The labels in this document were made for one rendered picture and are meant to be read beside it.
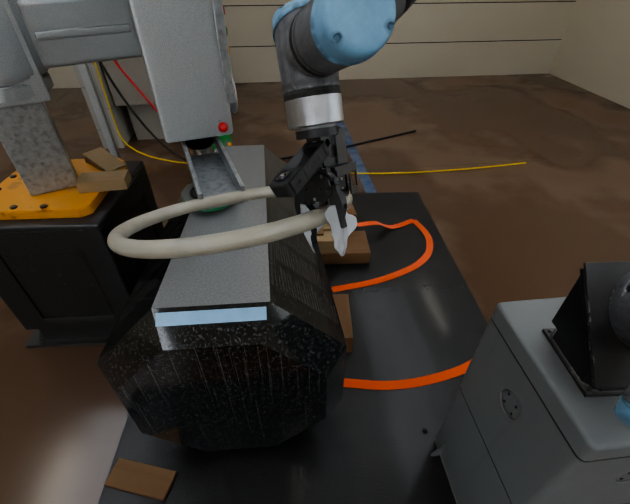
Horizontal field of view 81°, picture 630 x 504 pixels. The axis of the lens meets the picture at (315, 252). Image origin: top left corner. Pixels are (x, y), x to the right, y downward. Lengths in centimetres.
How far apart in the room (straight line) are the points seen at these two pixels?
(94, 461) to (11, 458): 34
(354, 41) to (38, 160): 164
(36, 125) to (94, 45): 39
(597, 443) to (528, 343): 24
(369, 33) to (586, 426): 85
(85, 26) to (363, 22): 148
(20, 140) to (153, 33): 88
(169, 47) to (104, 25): 65
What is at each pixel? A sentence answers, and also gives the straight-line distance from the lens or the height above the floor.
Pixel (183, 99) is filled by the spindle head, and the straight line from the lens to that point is 128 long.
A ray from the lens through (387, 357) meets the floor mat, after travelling 197.
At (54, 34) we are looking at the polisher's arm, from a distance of 184.
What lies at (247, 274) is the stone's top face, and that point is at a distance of 117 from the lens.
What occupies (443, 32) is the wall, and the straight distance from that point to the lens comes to 676.
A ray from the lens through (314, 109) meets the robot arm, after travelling 59.
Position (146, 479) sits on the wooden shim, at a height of 3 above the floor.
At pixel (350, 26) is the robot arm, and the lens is 48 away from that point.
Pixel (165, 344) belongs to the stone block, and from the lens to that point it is 115.
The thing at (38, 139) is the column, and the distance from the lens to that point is 193.
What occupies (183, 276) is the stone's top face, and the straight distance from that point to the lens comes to 122.
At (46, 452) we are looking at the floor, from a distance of 206.
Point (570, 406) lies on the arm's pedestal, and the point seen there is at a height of 85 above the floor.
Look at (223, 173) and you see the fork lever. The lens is 119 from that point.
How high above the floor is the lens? 161
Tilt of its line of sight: 39 degrees down
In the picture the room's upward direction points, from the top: straight up
